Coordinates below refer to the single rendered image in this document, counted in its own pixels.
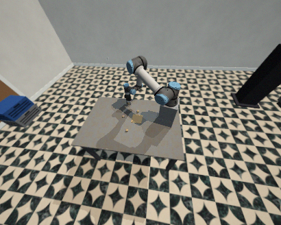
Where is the tan flat mat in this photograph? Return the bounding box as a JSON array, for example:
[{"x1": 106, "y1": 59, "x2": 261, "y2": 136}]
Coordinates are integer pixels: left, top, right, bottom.
[{"x1": 131, "y1": 114, "x2": 143, "y2": 123}]

